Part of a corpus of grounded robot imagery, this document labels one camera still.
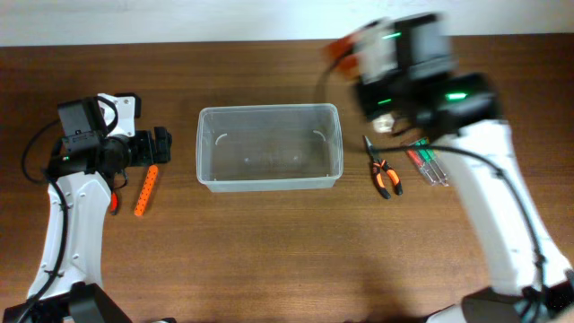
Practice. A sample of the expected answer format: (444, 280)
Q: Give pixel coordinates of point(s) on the red handled small pliers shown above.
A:
(114, 205)

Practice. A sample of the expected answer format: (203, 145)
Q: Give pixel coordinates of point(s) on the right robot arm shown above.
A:
(531, 280)

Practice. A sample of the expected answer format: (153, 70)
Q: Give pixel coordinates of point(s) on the orange scraper wooden handle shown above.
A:
(341, 57)

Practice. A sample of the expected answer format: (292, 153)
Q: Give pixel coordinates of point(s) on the orange black needle-nose pliers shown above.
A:
(379, 167)

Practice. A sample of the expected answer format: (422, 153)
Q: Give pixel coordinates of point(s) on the clear plastic container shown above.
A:
(269, 147)

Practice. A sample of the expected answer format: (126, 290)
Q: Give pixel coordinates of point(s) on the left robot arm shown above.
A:
(100, 142)

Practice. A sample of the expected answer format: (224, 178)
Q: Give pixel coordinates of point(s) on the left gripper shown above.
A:
(160, 146)

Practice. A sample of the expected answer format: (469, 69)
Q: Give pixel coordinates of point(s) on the screwdriver set clear case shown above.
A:
(428, 164)

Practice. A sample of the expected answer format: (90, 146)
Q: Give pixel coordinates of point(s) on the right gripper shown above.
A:
(374, 104)

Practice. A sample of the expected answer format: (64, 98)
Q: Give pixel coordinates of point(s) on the orange perforated plastic bar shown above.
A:
(146, 191)

